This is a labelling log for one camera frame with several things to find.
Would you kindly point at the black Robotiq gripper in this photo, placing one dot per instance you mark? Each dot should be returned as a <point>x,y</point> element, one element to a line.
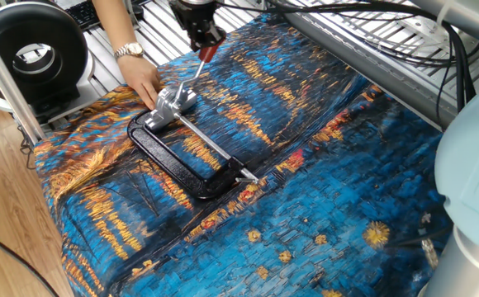
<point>194,14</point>

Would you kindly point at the black C-clamp with silver screw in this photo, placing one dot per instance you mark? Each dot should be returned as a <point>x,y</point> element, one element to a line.
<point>173,165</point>

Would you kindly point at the bare human forearm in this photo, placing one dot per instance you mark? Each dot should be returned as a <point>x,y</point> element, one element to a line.
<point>113,22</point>

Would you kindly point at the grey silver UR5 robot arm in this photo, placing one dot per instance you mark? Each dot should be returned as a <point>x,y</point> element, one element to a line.
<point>470,185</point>

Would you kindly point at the silver metal lever base block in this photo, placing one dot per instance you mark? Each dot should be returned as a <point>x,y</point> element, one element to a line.
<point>167,107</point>

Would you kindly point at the bare human hand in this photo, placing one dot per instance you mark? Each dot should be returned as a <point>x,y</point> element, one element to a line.
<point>140,78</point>

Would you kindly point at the silver wrist watch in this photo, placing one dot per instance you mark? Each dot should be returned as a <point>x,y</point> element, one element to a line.
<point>129,50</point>

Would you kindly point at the blue starry night tablecloth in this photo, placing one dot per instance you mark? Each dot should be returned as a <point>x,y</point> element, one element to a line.
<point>264,198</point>

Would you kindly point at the silver metal mounting plate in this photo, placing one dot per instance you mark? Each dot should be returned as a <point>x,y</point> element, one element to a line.
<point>429,33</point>

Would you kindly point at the white zip tie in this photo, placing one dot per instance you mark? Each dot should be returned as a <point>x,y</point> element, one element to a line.
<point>444,12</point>

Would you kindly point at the grey metal table rail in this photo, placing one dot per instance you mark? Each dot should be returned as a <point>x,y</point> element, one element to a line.
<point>388,78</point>

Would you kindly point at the aluminium frame post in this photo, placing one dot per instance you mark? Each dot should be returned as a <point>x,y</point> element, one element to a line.
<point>6,78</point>

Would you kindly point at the black round duct blower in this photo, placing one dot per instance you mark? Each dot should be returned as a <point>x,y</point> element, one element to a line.
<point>0,41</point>

